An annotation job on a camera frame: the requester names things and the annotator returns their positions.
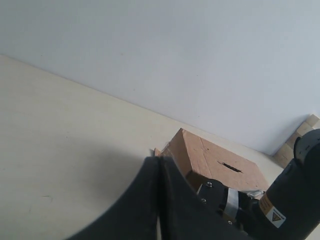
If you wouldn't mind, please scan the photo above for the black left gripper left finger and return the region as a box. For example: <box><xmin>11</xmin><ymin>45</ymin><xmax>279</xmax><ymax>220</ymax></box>
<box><xmin>69</xmin><ymin>157</ymin><xmax>160</xmax><ymax>240</ymax></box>

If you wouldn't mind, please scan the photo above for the wooden block edge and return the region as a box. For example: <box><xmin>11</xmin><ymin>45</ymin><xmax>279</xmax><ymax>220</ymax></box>
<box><xmin>273</xmin><ymin>114</ymin><xmax>320</xmax><ymax>169</ymax></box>

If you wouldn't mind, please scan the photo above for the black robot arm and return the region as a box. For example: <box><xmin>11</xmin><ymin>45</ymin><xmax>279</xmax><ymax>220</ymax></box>
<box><xmin>72</xmin><ymin>129</ymin><xmax>320</xmax><ymax>240</ymax></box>

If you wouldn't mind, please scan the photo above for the brown cardboard slotted box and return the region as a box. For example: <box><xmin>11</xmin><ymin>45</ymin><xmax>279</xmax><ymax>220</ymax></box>
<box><xmin>154</xmin><ymin>128</ymin><xmax>269</xmax><ymax>191</ymax></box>

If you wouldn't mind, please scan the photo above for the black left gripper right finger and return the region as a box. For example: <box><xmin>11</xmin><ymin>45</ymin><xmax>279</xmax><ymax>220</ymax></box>
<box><xmin>158</xmin><ymin>156</ymin><xmax>250</xmax><ymax>240</ymax></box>

